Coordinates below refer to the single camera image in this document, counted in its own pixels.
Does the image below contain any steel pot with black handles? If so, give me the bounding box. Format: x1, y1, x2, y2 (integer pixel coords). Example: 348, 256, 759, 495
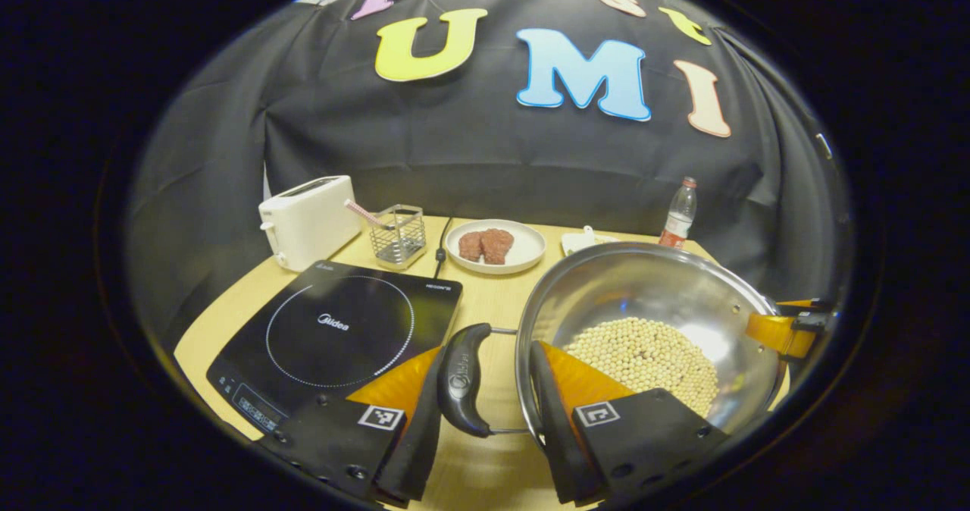
437, 242, 790, 459

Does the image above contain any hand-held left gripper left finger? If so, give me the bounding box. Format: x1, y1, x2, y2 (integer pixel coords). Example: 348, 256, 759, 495
254, 344, 448, 508

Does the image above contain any white divided dish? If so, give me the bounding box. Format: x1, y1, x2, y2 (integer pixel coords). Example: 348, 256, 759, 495
561, 225, 621, 256

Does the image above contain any pile of yellow soybeans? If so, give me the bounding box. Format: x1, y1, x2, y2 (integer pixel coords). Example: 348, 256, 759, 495
565, 317, 721, 419

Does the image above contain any white round plate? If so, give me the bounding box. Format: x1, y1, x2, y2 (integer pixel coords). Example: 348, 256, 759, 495
446, 218, 547, 275

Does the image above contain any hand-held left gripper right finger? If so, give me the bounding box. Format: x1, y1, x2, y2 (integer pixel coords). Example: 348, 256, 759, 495
528, 340, 730, 506

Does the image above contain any black power cable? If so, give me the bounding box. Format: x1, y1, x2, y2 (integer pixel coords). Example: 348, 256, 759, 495
432, 217, 454, 278

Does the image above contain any wire mesh basket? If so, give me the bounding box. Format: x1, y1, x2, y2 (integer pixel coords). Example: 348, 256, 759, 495
369, 204, 427, 271

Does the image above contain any white toaster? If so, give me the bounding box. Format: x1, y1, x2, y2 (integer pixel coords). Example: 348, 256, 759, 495
258, 175, 363, 272

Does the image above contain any black induction cooktop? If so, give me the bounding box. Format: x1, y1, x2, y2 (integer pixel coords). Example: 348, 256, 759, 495
206, 260, 463, 436

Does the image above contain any pink striped straw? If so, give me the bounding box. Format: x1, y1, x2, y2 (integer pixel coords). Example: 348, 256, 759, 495
345, 199, 383, 229

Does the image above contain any clear plastic water bottle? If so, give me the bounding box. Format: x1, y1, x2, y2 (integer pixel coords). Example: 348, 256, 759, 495
659, 177, 698, 250

